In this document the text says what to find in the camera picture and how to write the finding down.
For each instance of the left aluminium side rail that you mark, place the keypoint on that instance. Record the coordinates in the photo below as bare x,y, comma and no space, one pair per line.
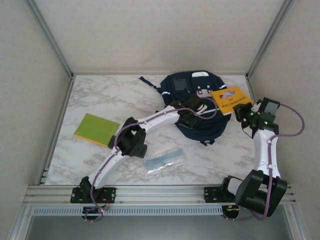
60,120

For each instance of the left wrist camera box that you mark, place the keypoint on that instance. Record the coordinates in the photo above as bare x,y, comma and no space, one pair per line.
193,101

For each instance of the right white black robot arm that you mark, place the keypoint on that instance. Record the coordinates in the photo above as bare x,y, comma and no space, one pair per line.
262,150

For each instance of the right aluminium side rail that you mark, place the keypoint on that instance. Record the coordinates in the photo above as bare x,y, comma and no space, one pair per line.
252,90

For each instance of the orange illustrated book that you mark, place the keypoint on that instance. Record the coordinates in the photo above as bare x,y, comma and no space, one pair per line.
230,98

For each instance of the right aluminium frame post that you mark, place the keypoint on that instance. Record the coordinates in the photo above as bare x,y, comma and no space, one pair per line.
268,37

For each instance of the navy blue backpack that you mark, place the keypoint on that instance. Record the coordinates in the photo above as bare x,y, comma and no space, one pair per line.
212,125

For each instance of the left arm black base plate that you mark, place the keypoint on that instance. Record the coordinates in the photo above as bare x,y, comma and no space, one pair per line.
110,193

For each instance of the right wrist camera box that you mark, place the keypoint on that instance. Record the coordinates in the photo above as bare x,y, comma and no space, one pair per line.
270,106

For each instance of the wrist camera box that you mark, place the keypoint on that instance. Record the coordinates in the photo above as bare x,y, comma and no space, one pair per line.
270,106
193,101

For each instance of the left aluminium frame post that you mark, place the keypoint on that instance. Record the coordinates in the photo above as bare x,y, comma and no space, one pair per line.
51,37

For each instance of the aluminium side rail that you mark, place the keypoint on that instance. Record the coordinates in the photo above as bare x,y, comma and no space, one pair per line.
60,120
252,90

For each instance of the aluminium frame post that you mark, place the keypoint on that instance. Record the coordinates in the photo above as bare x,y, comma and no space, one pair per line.
268,37
51,37

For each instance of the aluminium back frame bar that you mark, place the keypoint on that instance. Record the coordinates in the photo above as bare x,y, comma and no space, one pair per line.
112,73

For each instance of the green notebook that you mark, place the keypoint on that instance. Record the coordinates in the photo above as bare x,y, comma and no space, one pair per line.
95,127

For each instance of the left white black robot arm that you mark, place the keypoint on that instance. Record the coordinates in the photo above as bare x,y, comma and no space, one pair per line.
155,120

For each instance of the aluminium mounting rail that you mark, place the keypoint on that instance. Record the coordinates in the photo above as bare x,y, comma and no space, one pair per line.
160,195

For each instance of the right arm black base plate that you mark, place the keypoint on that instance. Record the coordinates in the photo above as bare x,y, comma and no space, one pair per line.
212,193

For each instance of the clear bag of pens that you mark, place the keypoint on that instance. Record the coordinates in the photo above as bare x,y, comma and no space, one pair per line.
165,160

